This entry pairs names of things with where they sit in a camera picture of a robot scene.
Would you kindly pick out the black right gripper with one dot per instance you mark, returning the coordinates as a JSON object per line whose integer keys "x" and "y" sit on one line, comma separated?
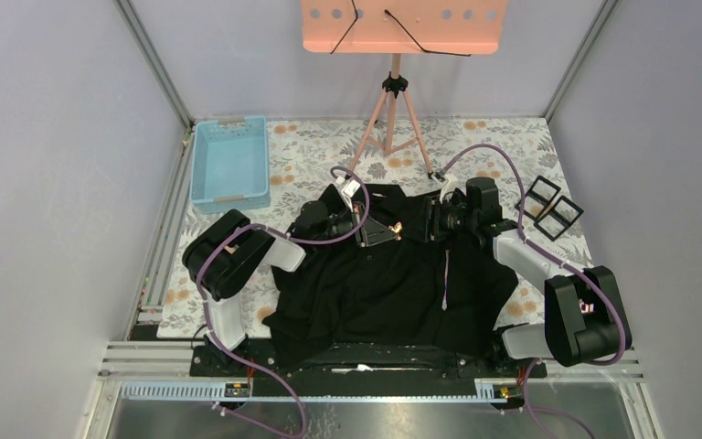
{"x": 433, "y": 211}

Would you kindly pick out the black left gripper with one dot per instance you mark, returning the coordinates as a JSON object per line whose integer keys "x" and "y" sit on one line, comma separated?
{"x": 372, "y": 233}

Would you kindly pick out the gold leaf brooch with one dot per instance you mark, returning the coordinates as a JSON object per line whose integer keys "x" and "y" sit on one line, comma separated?
{"x": 396, "y": 229}

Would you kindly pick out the black shirt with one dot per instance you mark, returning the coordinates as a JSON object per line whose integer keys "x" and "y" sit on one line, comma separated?
{"x": 447, "y": 294}

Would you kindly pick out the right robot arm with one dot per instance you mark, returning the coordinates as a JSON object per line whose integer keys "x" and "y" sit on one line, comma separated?
{"x": 584, "y": 319}

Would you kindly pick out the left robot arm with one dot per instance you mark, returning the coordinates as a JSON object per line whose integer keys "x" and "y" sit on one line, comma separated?
{"x": 223, "y": 258}

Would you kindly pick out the black brooch display tray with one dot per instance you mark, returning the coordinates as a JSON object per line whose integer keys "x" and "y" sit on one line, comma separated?
{"x": 552, "y": 213}

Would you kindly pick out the floral table mat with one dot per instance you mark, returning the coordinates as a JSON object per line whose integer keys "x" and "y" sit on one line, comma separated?
{"x": 301, "y": 153}

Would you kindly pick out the light blue plastic basket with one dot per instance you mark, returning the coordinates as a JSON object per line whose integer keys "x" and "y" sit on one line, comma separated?
{"x": 230, "y": 165}

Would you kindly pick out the pink music stand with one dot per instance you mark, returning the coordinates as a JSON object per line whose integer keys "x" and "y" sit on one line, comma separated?
{"x": 455, "y": 28}

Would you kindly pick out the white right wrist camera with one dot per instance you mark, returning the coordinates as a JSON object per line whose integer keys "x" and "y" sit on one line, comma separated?
{"x": 449, "y": 183}

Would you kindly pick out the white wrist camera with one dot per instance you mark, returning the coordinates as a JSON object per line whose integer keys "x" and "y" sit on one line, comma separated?
{"x": 449, "y": 183}
{"x": 347, "y": 187}

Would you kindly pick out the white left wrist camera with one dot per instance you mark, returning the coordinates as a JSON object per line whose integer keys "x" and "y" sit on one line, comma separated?
{"x": 347, "y": 187}

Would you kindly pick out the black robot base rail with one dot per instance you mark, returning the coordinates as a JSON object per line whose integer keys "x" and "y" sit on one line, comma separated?
{"x": 362, "y": 372}

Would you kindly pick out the aluminium frame rail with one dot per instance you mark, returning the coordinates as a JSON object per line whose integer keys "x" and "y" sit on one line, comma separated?
{"x": 153, "y": 60}

